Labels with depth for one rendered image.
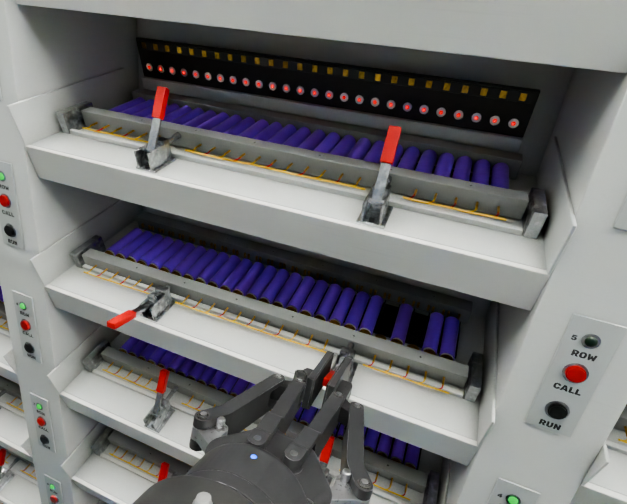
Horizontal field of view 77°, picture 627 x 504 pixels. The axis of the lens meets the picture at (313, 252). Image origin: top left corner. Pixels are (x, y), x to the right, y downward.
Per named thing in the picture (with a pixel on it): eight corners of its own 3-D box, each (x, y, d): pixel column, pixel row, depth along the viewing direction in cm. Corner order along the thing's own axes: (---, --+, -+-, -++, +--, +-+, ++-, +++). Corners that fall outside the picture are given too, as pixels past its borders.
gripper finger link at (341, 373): (326, 384, 35) (334, 387, 34) (345, 356, 41) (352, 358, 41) (319, 414, 35) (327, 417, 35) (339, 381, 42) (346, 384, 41)
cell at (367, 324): (368, 299, 56) (355, 332, 51) (376, 292, 55) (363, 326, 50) (378, 306, 56) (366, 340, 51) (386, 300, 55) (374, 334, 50)
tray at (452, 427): (467, 466, 44) (495, 423, 38) (55, 307, 60) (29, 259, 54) (478, 334, 58) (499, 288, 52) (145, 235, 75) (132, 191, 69)
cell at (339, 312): (354, 298, 57) (340, 330, 52) (342, 294, 57) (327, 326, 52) (356, 289, 56) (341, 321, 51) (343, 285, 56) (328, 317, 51)
